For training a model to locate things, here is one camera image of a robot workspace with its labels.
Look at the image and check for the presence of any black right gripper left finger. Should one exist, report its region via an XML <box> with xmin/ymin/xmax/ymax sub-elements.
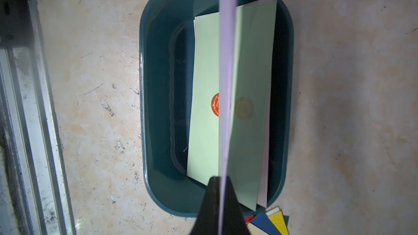
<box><xmin>190</xmin><ymin>177</ymin><xmax>221</xmax><ymax>235</ymax></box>

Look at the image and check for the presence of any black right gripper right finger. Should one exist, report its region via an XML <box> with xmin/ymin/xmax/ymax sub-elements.
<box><xmin>223</xmin><ymin>177</ymin><xmax>250</xmax><ymax>235</ymax></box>

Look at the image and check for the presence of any cream tan envelope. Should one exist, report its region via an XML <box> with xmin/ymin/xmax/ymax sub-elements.
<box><xmin>247</xmin><ymin>223</ymin><xmax>268</xmax><ymax>235</ymax></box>

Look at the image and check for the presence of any dark blue envelope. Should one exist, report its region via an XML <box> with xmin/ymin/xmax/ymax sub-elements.
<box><xmin>250</xmin><ymin>212</ymin><xmax>281</xmax><ymax>235</ymax></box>

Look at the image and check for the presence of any yellow envelope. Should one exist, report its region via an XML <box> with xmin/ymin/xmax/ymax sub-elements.
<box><xmin>266</xmin><ymin>210</ymin><xmax>289</xmax><ymax>235</ymax></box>

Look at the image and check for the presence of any light green envelope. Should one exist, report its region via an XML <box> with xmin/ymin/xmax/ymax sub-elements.
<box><xmin>186</xmin><ymin>0</ymin><xmax>278</xmax><ymax>212</ymax></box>

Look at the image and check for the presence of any lavender envelope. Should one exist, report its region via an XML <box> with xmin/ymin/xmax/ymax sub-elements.
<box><xmin>218</xmin><ymin>0</ymin><xmax>237</xmax><ymax>235</ymax></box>

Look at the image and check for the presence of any red envelope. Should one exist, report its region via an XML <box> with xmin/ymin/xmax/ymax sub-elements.
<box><xmin>244</xmin><ymin>215</ymin><xmax>255</xmax><ymax>224</ymax></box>

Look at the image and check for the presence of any aluminium front rail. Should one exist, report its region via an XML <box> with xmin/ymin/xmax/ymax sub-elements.
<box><xmin>1</xmin><ymin>0</ymin><xmax>76</xmax><ymax>235</ymax></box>

